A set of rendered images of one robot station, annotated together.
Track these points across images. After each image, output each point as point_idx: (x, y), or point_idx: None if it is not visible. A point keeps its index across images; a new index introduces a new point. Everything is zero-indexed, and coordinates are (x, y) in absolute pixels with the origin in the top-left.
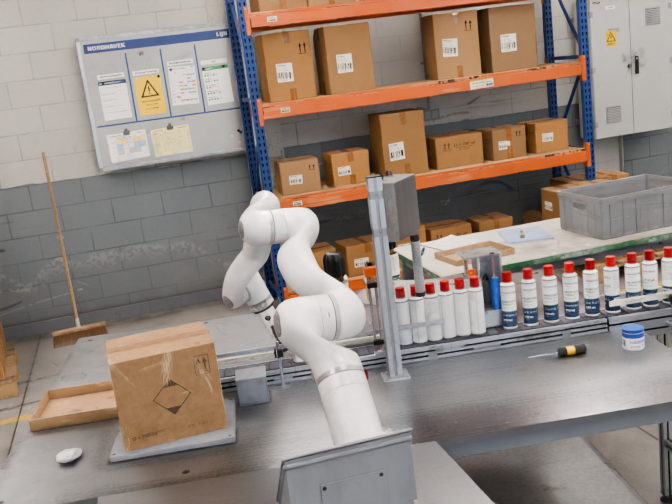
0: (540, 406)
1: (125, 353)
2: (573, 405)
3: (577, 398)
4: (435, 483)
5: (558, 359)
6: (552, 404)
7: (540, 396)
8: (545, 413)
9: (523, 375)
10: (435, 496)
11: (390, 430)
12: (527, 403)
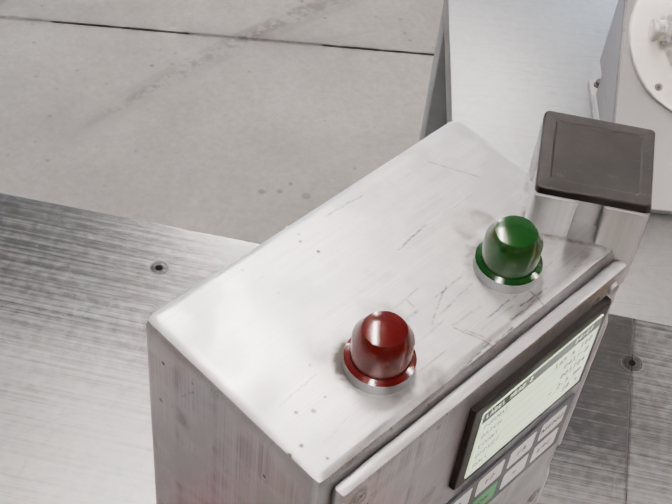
0: (123, 293)
1: None
2: (50, 257)
3: (10, 280)
4: (526, 150)
5: None
6: (89, 287)
7: (80, 339)
8: (140, 259)
9: (10, 485)
10: (542, 119)
11: (655, 19)
12: (139, 324)
